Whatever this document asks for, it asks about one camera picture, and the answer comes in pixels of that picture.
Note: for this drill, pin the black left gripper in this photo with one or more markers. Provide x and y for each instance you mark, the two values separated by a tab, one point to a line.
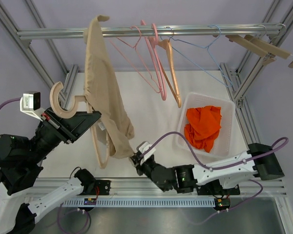
70	129

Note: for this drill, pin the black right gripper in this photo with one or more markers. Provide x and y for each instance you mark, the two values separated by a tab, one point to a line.
137	159

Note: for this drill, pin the beige hanger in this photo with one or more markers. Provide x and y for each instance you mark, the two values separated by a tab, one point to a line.
63	113

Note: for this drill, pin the beige garment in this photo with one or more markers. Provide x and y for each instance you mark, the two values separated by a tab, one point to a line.
102	91

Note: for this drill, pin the orange t shirt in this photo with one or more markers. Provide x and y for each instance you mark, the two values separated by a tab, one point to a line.
203	128

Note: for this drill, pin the thick pink plastic hanger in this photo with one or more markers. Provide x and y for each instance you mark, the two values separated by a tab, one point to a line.
152	42

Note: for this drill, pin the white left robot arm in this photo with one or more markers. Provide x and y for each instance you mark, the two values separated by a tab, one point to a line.
19	169

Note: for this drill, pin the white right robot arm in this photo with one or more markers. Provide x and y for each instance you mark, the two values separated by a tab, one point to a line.
215	178

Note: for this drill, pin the wooden hanger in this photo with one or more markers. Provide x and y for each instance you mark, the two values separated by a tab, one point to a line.
165	44

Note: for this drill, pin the white plastic basket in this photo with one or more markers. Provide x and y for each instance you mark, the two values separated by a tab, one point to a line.
222	147

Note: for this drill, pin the wooden hangers at right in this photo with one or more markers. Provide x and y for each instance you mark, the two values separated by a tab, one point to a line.
261	48

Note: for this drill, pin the aluminium hanging rod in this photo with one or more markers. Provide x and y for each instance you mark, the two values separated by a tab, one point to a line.
145	31

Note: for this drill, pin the aluminium front rail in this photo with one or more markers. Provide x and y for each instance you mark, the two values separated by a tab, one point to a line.
143	187

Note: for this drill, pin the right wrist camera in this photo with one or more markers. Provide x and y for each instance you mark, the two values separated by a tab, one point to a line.
146	150

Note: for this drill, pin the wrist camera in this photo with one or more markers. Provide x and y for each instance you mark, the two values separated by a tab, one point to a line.
30	104
146	150

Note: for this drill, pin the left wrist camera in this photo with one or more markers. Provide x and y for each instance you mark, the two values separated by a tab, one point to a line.
30	104

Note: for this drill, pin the white slotted cable duct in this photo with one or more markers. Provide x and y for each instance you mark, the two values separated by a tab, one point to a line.
139	202

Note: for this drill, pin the thin pink wire hanger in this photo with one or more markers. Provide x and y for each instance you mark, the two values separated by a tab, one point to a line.
149	80

